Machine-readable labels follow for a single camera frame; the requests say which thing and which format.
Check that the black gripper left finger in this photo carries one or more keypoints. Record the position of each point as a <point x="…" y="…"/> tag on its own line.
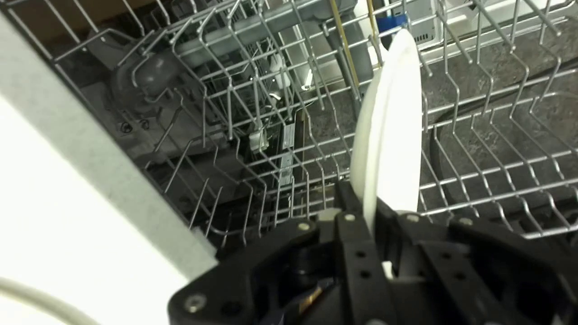
<point x="365" y="290"/>

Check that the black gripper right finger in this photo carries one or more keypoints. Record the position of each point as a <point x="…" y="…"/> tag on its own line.
<point x="432" y="277"/>

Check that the white plate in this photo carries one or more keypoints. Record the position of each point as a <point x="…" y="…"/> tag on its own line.
<point x="385" y="163"/>

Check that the white wire dish rack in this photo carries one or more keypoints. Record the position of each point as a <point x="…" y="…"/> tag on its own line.
<point x="242" y="113"/>

